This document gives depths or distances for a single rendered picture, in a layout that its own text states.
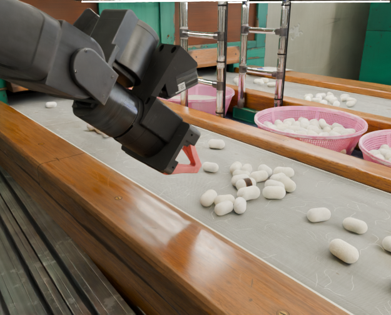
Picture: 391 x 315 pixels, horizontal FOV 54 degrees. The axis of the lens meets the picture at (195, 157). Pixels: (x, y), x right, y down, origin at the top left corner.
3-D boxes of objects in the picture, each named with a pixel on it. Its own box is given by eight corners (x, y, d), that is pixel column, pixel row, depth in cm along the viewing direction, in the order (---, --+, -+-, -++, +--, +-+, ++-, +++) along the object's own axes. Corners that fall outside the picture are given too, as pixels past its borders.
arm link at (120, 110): (126, 91, 49) (83, 59, 44) (156, 90, 45) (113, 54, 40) (104, 140, 47) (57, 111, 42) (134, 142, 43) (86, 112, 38)
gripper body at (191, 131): (152, 114, 54) (114, 85, 49) (200, 131, 47) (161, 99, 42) (129, 154, 53) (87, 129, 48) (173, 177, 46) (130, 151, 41)
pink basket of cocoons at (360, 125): (353, 186, 81) (360, 144, 78) (236, 163, 93) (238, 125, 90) (367, 147, 103) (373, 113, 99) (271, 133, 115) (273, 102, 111)
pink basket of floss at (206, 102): (232, 132, 115) (233, 101, 112) (145, 129, 119) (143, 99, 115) (234, 110, 140) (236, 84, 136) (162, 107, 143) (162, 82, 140)
